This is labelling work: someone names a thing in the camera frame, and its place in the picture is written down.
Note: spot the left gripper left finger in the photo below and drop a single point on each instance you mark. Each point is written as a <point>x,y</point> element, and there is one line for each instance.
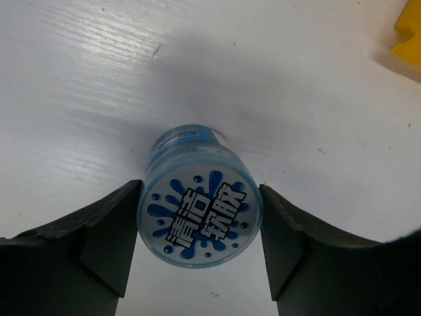
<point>78,264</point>

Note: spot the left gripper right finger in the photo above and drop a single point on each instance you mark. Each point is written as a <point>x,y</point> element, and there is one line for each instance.
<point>315,268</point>

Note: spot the blue putty jar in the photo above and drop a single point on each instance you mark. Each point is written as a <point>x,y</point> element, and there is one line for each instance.
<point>199,206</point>

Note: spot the yellow four-compartment organizer tray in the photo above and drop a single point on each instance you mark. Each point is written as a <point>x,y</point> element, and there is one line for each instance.
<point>408,29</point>

